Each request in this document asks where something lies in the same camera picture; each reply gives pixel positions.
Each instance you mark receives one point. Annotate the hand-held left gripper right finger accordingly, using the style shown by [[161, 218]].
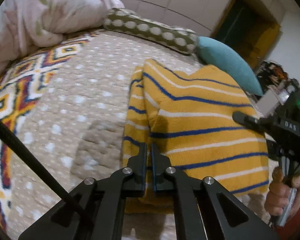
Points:
[[156, 172]]

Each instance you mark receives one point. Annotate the colourful geometric patterned blanket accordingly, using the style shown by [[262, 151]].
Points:
[[5, 100]]

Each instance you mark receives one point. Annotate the pink floral duvet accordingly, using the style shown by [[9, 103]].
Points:
[[40, 12]]

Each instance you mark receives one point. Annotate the person's right hand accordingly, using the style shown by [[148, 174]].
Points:
[[275, 197]]

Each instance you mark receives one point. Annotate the cluttered shoe rack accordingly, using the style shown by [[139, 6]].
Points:
[[272, 72]]

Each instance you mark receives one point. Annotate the yellow striped sweater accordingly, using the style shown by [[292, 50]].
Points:
[[202, 120]]

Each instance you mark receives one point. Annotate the beige dotted bedspread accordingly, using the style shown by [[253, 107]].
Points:
[[90, 100]]

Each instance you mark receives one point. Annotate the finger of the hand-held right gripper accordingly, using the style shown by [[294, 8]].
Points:
[[247, 120]]

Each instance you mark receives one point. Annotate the green patterned pillow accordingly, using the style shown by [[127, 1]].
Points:
[[150, 30]]

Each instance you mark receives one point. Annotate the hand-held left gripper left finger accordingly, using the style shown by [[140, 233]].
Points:
[[143, 170]]

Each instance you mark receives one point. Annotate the person's red clothing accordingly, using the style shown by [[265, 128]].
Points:
[[293, 221]]

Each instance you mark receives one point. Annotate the wooden door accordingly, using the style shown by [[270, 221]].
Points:
[[240, 27]]

